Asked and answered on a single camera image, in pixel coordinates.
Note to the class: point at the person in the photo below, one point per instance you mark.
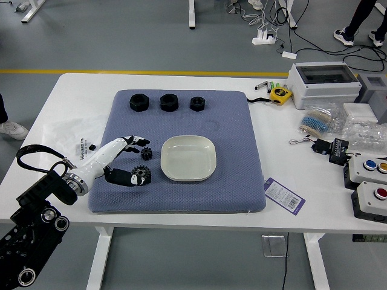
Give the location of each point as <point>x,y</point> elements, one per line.
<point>358,16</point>
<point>12,130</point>

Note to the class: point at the clear bubble bag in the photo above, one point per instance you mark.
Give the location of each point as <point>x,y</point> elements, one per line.
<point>362,133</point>

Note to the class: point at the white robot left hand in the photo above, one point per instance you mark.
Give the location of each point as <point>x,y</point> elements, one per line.
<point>102,157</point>

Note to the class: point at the small black gear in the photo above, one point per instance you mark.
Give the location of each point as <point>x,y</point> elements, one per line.
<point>147,153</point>

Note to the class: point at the grey enclosure with clear lid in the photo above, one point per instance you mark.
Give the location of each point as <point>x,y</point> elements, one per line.
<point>320,92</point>

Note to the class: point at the blue-grey cushion mat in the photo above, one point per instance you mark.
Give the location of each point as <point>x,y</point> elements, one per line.
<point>229,151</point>

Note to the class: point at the green batteries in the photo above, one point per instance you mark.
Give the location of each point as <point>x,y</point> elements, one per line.
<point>273,85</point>

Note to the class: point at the white power adapter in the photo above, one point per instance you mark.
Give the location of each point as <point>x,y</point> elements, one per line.
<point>289,55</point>

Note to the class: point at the black electronic module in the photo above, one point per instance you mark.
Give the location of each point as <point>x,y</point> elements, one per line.
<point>338,151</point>

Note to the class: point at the blue resistor strip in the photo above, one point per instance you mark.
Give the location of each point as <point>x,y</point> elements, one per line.
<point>314,122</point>

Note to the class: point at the clear printed plastic bag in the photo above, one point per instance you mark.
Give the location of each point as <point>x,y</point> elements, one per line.
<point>60,139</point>

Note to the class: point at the white foam block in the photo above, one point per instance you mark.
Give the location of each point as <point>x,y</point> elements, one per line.
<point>359,111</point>

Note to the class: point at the clear plastic holder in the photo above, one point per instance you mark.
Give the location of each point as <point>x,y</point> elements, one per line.
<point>273,246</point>

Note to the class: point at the big black gear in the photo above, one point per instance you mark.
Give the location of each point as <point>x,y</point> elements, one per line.
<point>144,171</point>

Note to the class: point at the large black hex nut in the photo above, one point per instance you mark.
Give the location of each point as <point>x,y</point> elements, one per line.
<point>138,104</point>
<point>169,104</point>

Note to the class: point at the white background table leg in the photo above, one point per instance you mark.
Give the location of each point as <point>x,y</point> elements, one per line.
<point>31,12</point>
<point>192,13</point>
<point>290,13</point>

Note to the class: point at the small black round nut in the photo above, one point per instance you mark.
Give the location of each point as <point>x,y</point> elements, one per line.
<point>197,105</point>

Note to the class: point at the white square plate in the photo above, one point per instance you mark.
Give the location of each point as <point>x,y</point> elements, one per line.
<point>189,158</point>

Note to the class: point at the white power strip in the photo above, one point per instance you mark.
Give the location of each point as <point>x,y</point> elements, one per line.
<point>263,40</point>

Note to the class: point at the button box blue yellow buttons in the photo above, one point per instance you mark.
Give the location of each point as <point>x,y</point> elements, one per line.
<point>359,169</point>

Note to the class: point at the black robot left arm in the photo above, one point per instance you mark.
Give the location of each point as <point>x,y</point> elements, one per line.
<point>33,193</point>

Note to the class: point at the yellow tape measure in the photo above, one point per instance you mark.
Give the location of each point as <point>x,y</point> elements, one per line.
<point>280,95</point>

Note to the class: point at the tiny black part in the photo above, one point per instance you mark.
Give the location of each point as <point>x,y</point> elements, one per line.
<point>92,147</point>

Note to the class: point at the purple paper tag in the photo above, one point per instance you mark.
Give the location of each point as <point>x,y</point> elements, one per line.
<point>284,196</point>

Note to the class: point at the small grey box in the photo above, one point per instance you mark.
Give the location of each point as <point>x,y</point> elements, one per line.
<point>378,99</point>

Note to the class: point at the button box red button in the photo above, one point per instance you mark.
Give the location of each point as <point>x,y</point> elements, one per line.
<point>367,202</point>

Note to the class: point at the clear bag of parts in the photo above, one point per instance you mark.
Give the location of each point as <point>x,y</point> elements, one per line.
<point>336,116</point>

